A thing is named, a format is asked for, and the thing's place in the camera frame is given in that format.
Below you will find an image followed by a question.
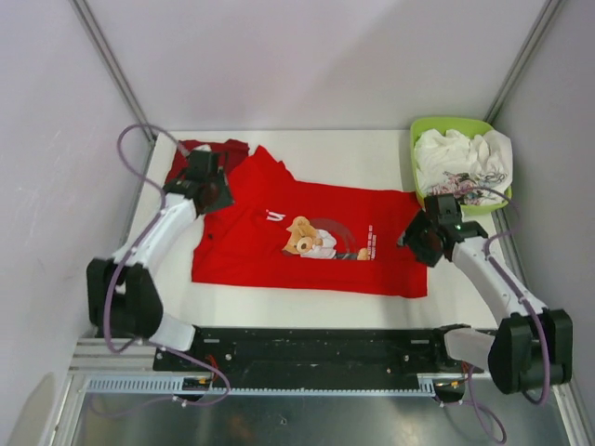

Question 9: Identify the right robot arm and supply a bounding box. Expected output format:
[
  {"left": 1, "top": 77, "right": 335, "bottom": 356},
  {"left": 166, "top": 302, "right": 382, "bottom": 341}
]
[{"left": 399, "top": 193, "right": 573, "bottom": 405}]

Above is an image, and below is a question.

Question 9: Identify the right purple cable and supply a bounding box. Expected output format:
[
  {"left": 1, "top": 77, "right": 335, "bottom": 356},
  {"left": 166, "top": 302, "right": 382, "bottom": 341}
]
[{"left": 453, "top": 185, "right": 554, "bottom": 445}]

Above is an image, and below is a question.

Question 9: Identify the white cable duct rail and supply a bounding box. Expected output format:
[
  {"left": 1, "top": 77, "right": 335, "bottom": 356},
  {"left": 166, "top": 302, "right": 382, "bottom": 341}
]
[{"left": 84, "top": 375, "right": 454, "bottom": 397}]

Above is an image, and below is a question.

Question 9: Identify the bright red kungfu t-shirt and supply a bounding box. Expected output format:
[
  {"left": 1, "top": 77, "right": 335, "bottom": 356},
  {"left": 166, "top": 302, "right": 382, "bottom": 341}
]
[{"left": 192, "top": 147, "right": 427, "bottom": 298}]

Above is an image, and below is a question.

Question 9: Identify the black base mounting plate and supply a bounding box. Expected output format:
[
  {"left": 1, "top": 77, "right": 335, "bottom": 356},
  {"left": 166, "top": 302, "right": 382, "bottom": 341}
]
[{"left": 152, "top": 328, "right": 462, "bottom": 388}]

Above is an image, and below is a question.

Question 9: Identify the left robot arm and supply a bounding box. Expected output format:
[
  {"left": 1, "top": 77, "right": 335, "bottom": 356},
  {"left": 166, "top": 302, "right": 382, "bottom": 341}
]
[{"left": 86, "top": 145, "right": 233, "bottom": 372}]

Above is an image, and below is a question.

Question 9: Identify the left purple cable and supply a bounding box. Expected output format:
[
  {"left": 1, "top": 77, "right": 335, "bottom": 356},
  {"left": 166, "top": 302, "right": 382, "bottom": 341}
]
[{"left": 102, "top": 124, "right": 231, "bottom": 409}]

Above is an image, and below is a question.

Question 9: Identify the purple cable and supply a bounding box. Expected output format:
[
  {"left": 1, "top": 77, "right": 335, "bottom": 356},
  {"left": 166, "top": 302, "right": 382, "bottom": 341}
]
[
  {"left": 453, "top": 185, "right": 554, "bottom": 445},
  {"left": 102, "top": 124, "right": 231, "bottom": 409}
]

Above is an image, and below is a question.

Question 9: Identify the green plastic basket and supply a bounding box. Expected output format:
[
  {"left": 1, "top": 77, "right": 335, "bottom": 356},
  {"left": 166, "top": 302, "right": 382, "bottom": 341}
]
[{"left": 410, "top": 116, "right": 513, "bottom": 216}]

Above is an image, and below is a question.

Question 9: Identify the white printed t-shirt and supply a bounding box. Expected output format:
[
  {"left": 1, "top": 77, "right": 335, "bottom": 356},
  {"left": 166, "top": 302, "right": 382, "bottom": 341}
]
[{"left": 413, "top": 129, "right": 513, "bottom": 206}]

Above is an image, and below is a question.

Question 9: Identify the folded dark red shirt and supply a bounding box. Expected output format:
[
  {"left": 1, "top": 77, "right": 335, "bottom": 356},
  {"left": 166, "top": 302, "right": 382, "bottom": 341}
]
[{"left": 165, "top": 139, "right": 249, "bottom": 183}]

